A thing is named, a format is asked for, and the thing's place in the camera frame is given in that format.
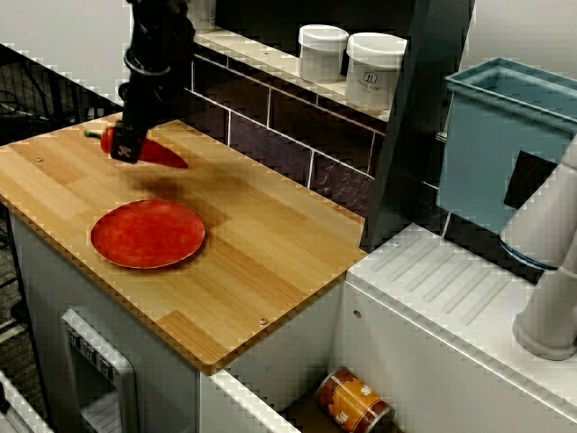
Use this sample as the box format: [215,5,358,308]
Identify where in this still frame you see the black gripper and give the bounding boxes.
[110,70,175,164]

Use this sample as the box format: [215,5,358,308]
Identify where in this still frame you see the red toy chili pepper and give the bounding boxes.
[83,125,190,170]

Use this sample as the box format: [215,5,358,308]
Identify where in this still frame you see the red round plate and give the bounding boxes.
[90,199,207,271]

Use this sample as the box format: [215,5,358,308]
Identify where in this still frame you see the dark tile backsplash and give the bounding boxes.
[184,47,452,240]

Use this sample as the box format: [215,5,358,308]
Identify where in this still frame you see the white lidded jar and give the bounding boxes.
[191,0,217,24]
[298,23,351,84]

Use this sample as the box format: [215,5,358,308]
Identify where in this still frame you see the light wooden shelf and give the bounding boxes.
[191,26,393,124]

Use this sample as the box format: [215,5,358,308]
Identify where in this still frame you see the white jar with house logo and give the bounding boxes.
[344,32,408,110]

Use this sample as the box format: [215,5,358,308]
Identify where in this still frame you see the tall black side panel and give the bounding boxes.
[359,0,477,253]

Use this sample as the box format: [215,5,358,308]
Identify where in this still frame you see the orange soup can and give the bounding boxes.
[315,365,391,428]

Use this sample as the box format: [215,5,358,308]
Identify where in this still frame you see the blue-grey plastic bin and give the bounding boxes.
[437,56,577,235]

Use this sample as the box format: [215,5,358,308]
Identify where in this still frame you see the white toy kitchen cabinet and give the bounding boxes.
[7,205,577,433]

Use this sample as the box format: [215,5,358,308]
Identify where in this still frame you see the black square label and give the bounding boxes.
[503,150,560,211]

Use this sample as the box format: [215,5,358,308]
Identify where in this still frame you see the white toy faucet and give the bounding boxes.
[499,134,577,362]

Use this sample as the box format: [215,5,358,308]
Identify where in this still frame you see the black wire mesh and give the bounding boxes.
[0,42,123,145]

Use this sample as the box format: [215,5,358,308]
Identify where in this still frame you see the aluminium frame rail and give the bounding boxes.
[0,368,55,433]

